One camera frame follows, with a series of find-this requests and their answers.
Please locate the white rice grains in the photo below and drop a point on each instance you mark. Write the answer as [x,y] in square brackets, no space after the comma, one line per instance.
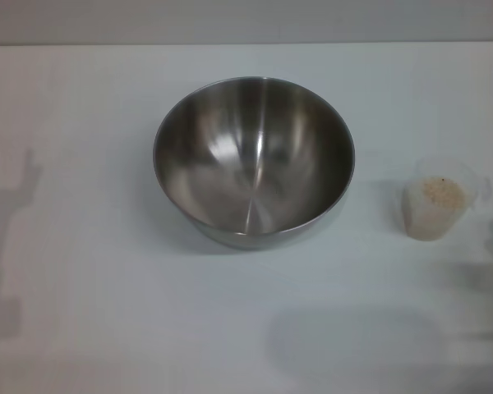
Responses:
[441,193]

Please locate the clear plastic measuring cup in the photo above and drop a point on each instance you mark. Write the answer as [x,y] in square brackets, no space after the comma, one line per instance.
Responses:
[425,223]

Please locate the stainless steel mixing bowl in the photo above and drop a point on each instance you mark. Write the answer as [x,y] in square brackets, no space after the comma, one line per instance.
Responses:
[250,164]

